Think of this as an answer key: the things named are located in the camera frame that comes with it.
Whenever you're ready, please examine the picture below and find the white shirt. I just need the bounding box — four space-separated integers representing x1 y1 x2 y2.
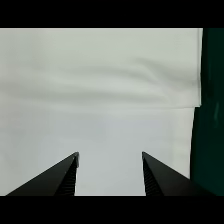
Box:
0 27 204 197

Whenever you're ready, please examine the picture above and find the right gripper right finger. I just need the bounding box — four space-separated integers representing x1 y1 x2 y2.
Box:
141 151 214 197

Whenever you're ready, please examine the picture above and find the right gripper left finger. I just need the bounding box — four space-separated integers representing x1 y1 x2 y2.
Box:
6 151 80 197

